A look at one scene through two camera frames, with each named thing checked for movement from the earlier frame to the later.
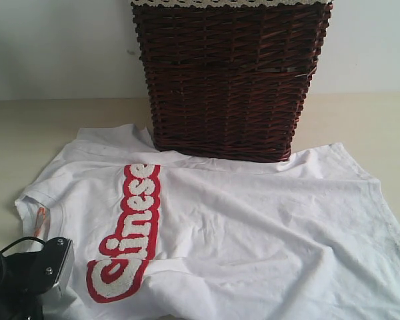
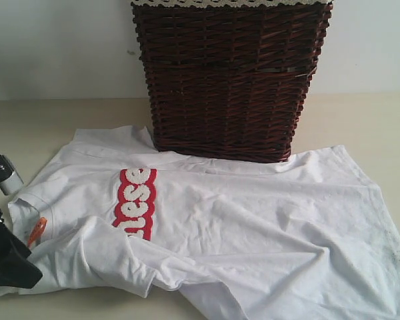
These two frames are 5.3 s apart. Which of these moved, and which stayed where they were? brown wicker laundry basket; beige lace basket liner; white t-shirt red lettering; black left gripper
Moved: black left gripper
Stayed: white t-shirt red lettering; brown wicker laundry basket; beige lace basket liner
